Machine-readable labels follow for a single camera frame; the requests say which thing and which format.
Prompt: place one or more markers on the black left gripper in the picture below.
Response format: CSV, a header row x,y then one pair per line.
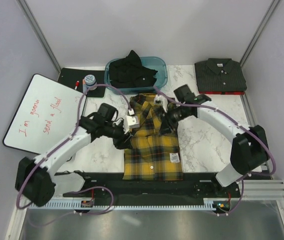
x,y
123,141

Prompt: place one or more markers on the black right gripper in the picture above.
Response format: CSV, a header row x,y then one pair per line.
x,y
167,125

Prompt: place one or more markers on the yellow plaid long sleeve shirt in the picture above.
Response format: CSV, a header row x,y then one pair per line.
x,y
154,156

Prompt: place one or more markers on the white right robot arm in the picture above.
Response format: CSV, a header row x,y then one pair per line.
x,y
249,143

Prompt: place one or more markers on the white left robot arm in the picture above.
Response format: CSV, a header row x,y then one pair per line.
x,y
37,179

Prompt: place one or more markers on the folded dark striped shirt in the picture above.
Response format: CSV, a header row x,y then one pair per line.
x,y
219,75

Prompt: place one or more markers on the blue orange eraser stick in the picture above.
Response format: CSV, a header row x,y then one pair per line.
x,y
84,87

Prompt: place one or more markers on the black shirt in bin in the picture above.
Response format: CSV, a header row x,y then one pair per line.
x,y
129,72

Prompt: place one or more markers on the small blue white jar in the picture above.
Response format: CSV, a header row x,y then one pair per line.
x,y
90,82

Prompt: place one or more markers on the red whiteboard marker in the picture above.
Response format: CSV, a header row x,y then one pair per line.
x,y
76,85

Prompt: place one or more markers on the white dry-erase board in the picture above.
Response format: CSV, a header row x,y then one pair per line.
x,y
46,115

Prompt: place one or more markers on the black mat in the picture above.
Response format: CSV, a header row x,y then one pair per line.
x,y
68,77

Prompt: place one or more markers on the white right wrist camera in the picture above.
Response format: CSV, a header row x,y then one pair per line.
x,y
161,101

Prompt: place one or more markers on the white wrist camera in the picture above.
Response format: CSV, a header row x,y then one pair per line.
x,y
161,101
130,122

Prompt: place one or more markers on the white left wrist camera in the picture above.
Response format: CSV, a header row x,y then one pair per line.
x,y
130,122

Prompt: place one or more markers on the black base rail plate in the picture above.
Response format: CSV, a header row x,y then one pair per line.
x,y
191,190

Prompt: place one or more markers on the light blue cable duct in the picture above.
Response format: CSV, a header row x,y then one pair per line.
x,y
80,205

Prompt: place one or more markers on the aluminium frame rail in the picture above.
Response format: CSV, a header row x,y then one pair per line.
x,y
264,187

